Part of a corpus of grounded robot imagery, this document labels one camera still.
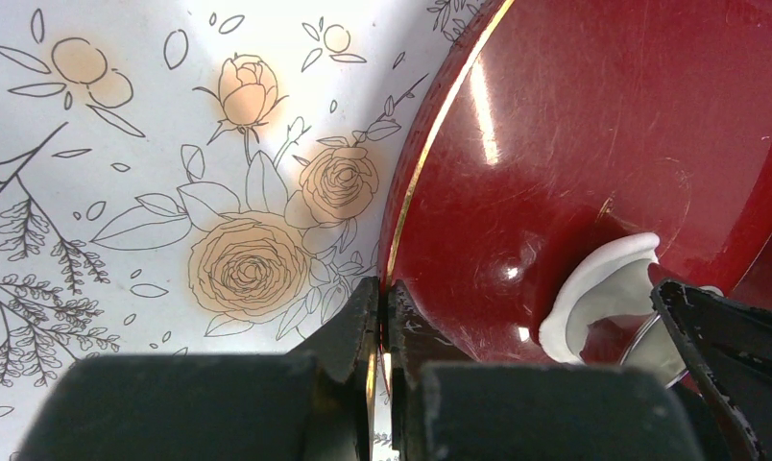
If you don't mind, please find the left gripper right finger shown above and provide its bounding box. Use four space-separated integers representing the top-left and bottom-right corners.
385 284 705 460

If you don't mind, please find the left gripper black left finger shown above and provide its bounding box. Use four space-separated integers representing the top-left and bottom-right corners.
18 277 379 460

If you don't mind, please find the white dough ball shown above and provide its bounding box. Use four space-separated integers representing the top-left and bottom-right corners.
539 232 690 380

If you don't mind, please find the round red tray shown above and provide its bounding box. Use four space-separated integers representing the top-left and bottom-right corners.
379 1 772 362

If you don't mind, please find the floral patterned table mat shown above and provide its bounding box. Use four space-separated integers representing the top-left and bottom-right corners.
0 1 480 460

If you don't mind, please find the round metal cutter ring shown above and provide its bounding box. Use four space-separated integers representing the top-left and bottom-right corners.
617 311 689 389

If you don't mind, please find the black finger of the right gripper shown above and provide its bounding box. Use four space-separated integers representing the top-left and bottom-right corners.
650 279 772 460

